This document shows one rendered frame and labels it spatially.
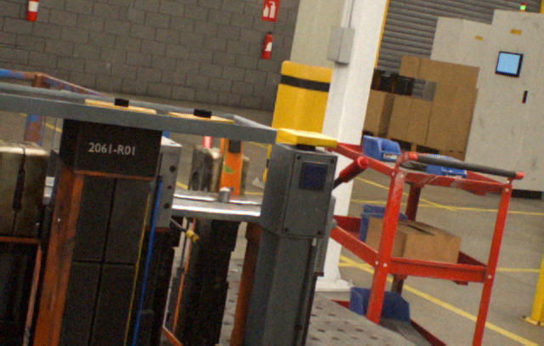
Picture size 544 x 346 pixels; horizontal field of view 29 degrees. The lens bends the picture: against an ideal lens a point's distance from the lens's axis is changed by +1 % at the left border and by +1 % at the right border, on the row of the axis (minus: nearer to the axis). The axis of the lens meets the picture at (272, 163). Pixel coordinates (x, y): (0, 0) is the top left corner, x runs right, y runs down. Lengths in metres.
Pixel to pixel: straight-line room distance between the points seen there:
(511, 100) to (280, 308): 10.49
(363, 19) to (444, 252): 2.01
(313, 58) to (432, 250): 5.05
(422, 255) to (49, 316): 2.60
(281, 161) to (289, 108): 7.37
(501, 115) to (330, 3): 3.70
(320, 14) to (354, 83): 3.20
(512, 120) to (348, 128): 6.33
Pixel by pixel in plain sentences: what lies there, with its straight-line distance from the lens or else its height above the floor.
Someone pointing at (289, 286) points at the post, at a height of 0.96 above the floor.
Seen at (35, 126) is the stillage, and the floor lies 0.72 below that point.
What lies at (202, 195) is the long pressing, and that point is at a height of 1.00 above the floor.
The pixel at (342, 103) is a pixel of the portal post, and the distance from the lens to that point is 5.50.
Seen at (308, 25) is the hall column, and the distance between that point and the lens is 8.73.
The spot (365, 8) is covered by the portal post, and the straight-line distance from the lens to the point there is 5.50.
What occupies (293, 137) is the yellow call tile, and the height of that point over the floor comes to 1.15.
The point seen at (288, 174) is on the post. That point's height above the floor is 1.11.
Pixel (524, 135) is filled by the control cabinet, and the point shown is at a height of 0.69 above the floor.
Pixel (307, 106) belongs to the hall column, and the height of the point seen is 0.77.
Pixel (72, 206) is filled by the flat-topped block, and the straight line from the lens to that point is 1.22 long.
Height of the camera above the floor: 1.27
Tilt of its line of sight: 7 degrees down
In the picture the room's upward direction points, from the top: 10 degrees clockwise
